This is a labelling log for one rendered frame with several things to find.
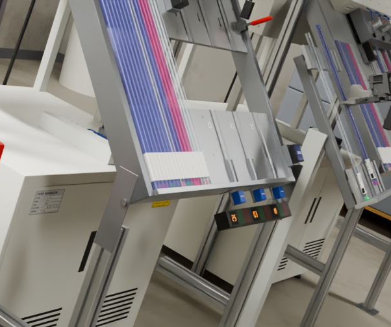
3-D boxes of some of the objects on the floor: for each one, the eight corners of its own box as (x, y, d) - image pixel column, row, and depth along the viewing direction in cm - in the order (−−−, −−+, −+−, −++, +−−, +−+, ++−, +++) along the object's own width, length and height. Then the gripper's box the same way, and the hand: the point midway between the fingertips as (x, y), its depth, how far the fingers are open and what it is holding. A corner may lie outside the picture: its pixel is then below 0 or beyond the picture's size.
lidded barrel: (126, 101, 627) (151, 28, 614) (89, 100, 585) (114, 21, 571) (78, 78, 648) (101, 8, 634) (39, 76, 605) (63, 0, 592)
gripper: (414, 69, 237) (343, 81, 246) (407, 69, 228) (334, 81, 237) (417, 98, 237) (347, 109, 246) (412, 99, 228) (338, 110, 237)
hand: (346, 104), depth 241 cm, fingers closed, pressing on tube
